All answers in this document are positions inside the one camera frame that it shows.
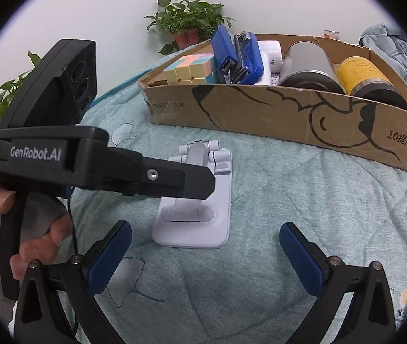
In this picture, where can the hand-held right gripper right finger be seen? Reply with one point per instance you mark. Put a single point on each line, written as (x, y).
(302, 258)

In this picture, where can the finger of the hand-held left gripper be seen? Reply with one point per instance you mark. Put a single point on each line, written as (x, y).
(182, 182)

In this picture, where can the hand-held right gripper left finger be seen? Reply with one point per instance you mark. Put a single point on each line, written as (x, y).
(110, 258)

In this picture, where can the white folding phone stand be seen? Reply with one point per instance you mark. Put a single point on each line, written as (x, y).
(196, 229)

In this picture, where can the cardboard box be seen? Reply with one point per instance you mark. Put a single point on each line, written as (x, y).
(260, 114)

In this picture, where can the pastel puzzle cube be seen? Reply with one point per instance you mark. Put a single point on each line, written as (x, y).
(189, 68)

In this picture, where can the blue stapler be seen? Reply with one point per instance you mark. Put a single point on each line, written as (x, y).
(225, 46)

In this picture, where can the white handheld fan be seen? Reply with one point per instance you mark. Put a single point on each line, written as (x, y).
(271, 52)

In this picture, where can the silver metal tin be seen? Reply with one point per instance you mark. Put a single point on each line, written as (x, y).
(303, 61)

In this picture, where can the yellow jar with clear lid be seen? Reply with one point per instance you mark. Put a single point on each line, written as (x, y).
(361, 71)

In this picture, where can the teal printed blanket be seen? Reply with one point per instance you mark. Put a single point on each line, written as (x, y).
(278, 204)

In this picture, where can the small potted green plant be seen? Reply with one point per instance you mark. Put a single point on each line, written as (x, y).
(189, 16)

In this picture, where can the small orange bottle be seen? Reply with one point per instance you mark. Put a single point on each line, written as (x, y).
(331, 34)

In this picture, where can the light blue puffer jacket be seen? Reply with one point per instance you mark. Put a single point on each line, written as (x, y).
(400, 53)

